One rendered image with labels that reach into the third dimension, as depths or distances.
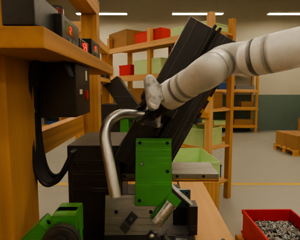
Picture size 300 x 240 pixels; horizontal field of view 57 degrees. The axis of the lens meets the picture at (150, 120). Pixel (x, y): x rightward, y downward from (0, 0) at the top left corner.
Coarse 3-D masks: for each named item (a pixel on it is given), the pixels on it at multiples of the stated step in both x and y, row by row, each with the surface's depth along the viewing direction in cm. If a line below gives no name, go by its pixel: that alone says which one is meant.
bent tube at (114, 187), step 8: (112, 112) 78; (120, 112) 79; (128, 112) 80; (136, 112) 82; (144, 112) 83; (104, 120) 76; (112, 120) 77; (104, 128) 75; (104, 136) 74; (104, 144) 73; (104, 152) 73; (112, 152) 74; (104, 160) 73; (112, 160) 73; (104, 168) 73; (112, 168) 72; (112, 176) 72; (112, 184) 71; (112, 192) 71; (120, 192) 72
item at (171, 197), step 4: (168, 196) 85; (172, 196) 85; (176, 196) 85; (164, 200) 85; (172, 200) 85; (176, 200) 85; (180, 200) 85; (160, 204) 85; (176, 204) 85; (156, 208) 86; (152, 216) 84; (168, 216) 84
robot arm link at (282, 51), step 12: (264, 36) 49; (276, 36) 47; (288, 36) 46; (252, 48) 49; (264, 48) 48; (276, 48) 46; (288, 48) 45; (252, 60) 49; (264, 60) 48; (276, 60) 47; (288, 60) 46; (264, 72) 50; (276, 72) 50
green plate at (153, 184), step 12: (144, 144) 88; (156, 144) 88; (168, 144) 88; (144, 156) 87; (156, 156) 87; (168, 156) 87; (144, 168) 87; (156, 168) 87; (168, 168) 87; (144, 180) 86; (156, 180) 86; (168, 180) 86; (144, 192) 86; (156, 192) 86; (168, 192) 86; (144, 204) 85; (156, 204) 85
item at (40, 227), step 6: (48, 216) 62; (42, 222) 59; (48, 222) 60; (30, 228) 63; (36, 228) 58; (42, 228) 58; (48, 228) 59; (30, 234) 58; (36, 234) 58; (42, 234) 58
